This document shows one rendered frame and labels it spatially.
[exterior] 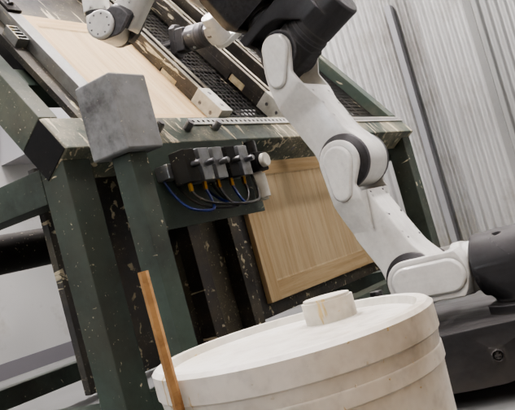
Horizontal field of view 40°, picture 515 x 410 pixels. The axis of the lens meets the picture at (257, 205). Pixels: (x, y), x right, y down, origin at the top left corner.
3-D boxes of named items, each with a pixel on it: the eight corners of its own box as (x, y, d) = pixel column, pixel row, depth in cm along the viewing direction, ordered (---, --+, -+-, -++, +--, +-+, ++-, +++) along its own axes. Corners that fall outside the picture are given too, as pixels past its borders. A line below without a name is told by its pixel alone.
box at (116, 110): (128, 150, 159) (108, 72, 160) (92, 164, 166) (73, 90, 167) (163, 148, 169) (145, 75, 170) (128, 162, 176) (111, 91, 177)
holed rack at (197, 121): (192, 125, 218) (193, 124, 218) (186, 119, 219) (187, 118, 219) (402, 121, 354) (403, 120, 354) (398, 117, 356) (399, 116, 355)
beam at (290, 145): (48, 183, 175) (66, 148, 170) (21, 152, 179) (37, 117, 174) (400, 148, 357) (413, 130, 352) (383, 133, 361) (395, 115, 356)
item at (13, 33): (15, 46, 209) (18, 38, 207) (2, 33, 211) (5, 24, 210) (26, 48, 212) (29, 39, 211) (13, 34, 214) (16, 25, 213)
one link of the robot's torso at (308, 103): (402, 167, 191) (317, 26, 201) (374, 171, 177) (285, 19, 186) (358, 195, 199) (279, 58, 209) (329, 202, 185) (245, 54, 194)
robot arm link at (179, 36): (185, 60, 264) (210, 54, 257) (168, 58, 256) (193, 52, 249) (180, 26, 264) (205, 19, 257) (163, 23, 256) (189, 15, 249)
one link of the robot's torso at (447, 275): (497, 283, 182) (482, 233, 182) (473, 299, 165) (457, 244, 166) (423, 297, 193) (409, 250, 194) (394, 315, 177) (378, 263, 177)
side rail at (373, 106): (376, 133, 354) (389, 115, 349) (231, 10, 394) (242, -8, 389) (382, 133, 361) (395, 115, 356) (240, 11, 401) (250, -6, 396)
